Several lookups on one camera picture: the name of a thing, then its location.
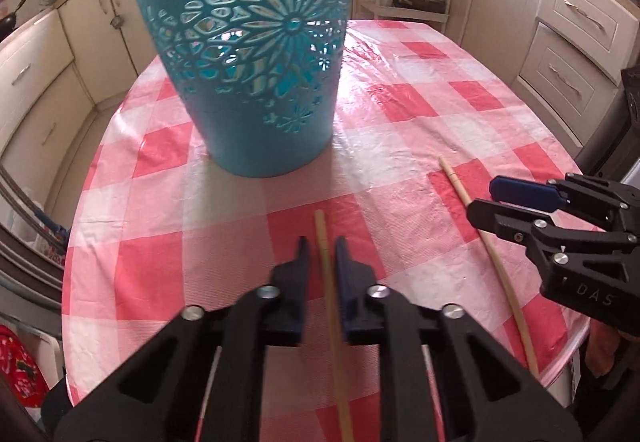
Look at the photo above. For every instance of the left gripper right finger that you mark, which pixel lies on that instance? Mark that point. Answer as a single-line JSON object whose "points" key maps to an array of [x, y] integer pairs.
{"points": [[443, 377]]}

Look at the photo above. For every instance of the cream kitchen cabinets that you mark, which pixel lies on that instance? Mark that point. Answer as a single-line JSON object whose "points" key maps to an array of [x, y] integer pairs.
{"points": [[564, 57]]}

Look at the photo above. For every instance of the teal perforated plastic basket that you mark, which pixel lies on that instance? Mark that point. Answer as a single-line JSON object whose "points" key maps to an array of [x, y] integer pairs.
{"points": [[258, 78]]}

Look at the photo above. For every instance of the person's right hand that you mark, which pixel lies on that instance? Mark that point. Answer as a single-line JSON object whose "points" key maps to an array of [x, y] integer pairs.
{"points": [[602, 345]]}

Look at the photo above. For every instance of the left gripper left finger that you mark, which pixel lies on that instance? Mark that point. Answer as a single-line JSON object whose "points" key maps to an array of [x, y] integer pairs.
{"points": [[200, 377]]}

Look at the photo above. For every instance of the pink checkered plastic tablecloth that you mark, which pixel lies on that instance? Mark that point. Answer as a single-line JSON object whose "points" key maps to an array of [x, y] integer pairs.
{"points": [[160, 226]]}

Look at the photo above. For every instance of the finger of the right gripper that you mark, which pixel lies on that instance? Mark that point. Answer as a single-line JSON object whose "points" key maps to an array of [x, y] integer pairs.
{"points": [[513, 224], [528, 194]]}

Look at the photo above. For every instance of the black frying pan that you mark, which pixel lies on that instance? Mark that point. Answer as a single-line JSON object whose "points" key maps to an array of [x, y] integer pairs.
{"points": [[8, 23]]}

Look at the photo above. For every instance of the red patterned cloth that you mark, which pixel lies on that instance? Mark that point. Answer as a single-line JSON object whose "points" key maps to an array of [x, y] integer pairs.
{"points": [[20, 371]]}

